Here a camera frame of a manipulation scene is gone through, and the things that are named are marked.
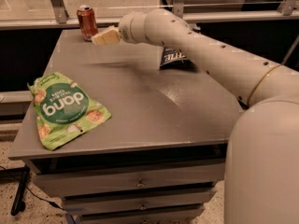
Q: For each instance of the blue kettle chips bag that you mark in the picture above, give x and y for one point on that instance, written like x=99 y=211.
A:
x=170 y=55

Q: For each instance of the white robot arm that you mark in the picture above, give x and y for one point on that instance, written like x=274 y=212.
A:
x=262 y=161

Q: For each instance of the metal railing frame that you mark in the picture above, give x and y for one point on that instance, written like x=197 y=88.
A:
x=32 y=14

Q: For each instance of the green dang chips bag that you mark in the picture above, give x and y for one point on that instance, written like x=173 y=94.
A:
x=64 y=111

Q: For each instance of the bottom grey drawer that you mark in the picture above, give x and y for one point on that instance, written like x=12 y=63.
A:
x=145 y=217

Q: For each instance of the black stand leg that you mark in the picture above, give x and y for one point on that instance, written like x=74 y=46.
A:
x=21 y=175

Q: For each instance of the grey drawer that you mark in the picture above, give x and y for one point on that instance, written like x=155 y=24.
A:
x=82 y=183
x=145 y=217
x=141 y=201

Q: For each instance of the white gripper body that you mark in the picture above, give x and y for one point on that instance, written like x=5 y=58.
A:
x=125 y=30

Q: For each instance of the red coke can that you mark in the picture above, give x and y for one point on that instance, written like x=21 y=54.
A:
x=87 y=22

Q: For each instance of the grey drawer cabinet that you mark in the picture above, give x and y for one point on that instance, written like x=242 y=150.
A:
x=159 y=118

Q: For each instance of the middle grey drawer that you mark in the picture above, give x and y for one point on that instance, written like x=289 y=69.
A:
x=141 y=201

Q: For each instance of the top grey drawer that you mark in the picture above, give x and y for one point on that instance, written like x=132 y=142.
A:
x=82 y=183

